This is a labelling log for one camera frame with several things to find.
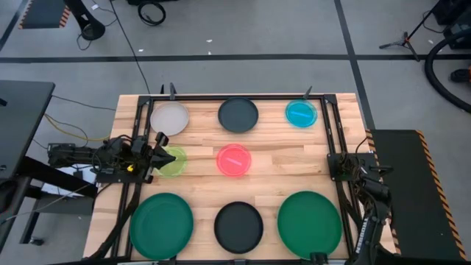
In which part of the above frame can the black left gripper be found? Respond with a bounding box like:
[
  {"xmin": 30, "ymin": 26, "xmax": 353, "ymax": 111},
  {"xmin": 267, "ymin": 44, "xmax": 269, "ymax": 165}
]
[{"xmin": 130, "ymin": 135, "xmax": 177, "ymax": 184}]

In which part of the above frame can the small lime translucent plate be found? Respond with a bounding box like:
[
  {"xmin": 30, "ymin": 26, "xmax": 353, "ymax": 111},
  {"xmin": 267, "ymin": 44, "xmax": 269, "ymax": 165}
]
[{"xmin": 154, "ymin": 145, "xmax": 188, "ymax": 180}]

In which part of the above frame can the large green plastic plate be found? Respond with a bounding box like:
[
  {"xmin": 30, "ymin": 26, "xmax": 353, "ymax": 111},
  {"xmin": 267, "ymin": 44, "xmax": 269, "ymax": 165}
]
[
  {"xmin": 129, "ymin": 192, "xmax": 194, "ymax": 261},
  {"xmin": 277, "ymin": 190, "xmax": 344, "ymax": 261}
]

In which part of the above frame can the white translucent plastic plate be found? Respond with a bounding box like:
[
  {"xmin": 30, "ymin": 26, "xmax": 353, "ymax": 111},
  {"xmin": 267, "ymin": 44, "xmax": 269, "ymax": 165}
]
[{"xmin": 149, "ymin": 101, "xmax": 190, "ymax": 137}]

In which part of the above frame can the small red translucent plate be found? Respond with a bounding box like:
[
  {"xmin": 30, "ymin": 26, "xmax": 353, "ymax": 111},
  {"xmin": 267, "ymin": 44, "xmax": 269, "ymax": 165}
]
[{"xmin": 216, "ymin": 144, "xmax": 253, "ymax": 177}]

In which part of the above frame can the dark grey plastic plate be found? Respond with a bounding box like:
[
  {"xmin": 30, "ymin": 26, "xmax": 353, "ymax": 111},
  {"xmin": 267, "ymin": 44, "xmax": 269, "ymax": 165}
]
[{"xmin": 217, "ymin": 96, "xmax": 260, "ymax": 134}]

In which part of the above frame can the small blue translucent plate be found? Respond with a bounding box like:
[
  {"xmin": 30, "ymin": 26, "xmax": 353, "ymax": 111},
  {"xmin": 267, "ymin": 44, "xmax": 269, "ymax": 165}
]
[{"xmin": 285, "ymin": 99, "xmax": 319, "ymax": 129}]

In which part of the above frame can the black plastic plate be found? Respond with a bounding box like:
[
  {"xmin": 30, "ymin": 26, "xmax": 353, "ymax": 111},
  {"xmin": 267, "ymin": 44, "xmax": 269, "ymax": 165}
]
[{"xmin": 213, "ymin": 201, "xmax": 264, "ymax": 255}]

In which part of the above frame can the white paper sheet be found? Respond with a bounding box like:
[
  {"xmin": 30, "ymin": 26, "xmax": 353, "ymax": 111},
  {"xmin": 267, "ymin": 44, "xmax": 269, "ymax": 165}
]
[{"xmin": 40, "ymin": 166, "xmax": 97, "ymax": 197}]

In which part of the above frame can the black hazard striped mat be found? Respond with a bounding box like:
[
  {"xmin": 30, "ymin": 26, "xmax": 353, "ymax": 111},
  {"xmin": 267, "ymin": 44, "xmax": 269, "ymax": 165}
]
[{"xmin": 365, "ymin": 128, "xmax": 469, "ymax": 262}]

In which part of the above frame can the black desk top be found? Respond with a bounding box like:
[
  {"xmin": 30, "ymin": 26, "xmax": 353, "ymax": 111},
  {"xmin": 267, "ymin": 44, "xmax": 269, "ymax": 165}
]
[{"xmin": 0, "ymin": 79, "xmax": 56, "ymax": 181}]

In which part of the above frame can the small hazard striped floor mat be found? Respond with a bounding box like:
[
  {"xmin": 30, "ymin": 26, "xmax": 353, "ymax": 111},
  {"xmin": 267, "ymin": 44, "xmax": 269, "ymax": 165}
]
[{"xmin": 18, "ymin": 0, "xmax": 71, "ymax": 29}]

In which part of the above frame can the black and orange object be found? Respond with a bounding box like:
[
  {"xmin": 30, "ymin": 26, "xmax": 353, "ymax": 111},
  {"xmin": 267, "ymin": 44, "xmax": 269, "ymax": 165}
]
[{"xmin": 450, "ymin": 66, "xmax": 471, "ymax": 84}]

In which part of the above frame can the black tripod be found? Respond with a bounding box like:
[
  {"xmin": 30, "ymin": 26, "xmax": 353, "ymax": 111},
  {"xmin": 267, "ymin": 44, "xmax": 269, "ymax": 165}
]
[{"xmin": 378, "ymin": 0, "xmax": 453, "ymax": 63}]

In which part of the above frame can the black equipment case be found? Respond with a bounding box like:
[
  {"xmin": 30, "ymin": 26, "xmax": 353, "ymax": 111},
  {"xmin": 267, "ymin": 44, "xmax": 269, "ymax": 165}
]
[{"xmin": 432, "ymin": 0, "xmax": 471, "ymax": 51}]

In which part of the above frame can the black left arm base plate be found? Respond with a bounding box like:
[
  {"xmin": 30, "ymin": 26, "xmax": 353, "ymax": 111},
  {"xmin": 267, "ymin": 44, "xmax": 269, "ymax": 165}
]
[{"xmin": 94, "ymin": 167, "xmax": 154, "ymax": 184}]

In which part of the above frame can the black right cable sleeve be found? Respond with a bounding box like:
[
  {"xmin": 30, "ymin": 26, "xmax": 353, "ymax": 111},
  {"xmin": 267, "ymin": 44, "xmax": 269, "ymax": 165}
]
[{"xmin": 336, "ymin": 180, "xmax": 364, "ymax": 236}]

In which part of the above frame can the black cable sleeve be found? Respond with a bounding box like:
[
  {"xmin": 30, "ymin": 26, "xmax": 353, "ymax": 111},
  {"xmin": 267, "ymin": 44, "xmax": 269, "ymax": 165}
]
[
  {"xmin": 88, "ymin": 182, "xmax": 143, "ymax": 261},
  {"xmin": 336, "ymin": 180, "xmax": 364, "ymax": 236}
]

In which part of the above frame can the black left cable sleeve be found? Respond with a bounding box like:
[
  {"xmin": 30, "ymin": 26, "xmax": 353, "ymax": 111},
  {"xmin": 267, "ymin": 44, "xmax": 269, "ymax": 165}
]
[{"xmin": 88, "ymin": 182, "xmax": 143, "ymax": 261}]

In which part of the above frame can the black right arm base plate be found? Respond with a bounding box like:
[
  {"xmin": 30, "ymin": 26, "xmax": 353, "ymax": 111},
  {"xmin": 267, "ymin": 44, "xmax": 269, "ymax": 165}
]
[{"xmin": 327, "ymin": 152, "xmax": 383, "ymax": 182}]

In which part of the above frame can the black aluminium table frame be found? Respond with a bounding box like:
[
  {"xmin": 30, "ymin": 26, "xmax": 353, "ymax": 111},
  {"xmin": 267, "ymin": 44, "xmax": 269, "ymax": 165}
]
[{"xmin": 110, "ymin": 93, "xmax": 364, "ymax": 265}]

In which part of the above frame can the thin black desk cable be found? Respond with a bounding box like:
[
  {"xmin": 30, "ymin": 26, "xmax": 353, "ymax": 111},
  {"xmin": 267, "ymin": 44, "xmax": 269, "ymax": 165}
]
[{"xmin": 51, "ymin": 94, "xmax": 117, "ymax": 111}]

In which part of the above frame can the yellow cable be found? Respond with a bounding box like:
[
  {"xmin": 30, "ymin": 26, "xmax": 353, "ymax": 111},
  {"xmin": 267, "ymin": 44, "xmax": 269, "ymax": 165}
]
[{"xmin": 43, "ymin": 113, "xmax": 111, "ymax": 143}]

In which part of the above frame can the black desk leg frame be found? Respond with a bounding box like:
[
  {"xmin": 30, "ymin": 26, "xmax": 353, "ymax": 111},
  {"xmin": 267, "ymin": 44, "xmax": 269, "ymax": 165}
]
[{"xmin": 0, "ymin": 156, "xmax": 99, "ymax": 251}]

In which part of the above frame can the long black floor cable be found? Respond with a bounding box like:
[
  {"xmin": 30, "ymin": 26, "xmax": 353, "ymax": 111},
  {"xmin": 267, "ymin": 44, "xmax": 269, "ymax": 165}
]
[{"xmin": 108, "ymin": 0, "xmax": 152, "ymax": 95}]

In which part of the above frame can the coiled black cable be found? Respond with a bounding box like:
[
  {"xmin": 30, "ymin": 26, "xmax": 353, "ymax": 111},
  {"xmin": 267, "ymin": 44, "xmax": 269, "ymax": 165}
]
[{"xmin": 137, "ymin": 1, "xmax": 167, "ymax": 27}]

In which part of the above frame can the black pedestal stand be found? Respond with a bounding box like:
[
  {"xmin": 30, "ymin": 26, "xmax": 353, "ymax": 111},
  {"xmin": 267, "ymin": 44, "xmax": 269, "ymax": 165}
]
[{"xmin": 64, "ymin": 0, "xmax": 107, "ymax": 41}]

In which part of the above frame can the thick black hose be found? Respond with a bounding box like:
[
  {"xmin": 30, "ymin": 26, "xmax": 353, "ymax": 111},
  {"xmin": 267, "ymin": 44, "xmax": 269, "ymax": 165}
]
[{"xmin": 424, "ymin": 28, "xmax": 471, "ymax": 114}]

